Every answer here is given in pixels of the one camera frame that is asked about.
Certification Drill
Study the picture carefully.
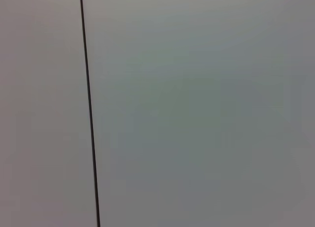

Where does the thin black cable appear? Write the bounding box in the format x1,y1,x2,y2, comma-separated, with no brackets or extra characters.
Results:
79,0,101,227

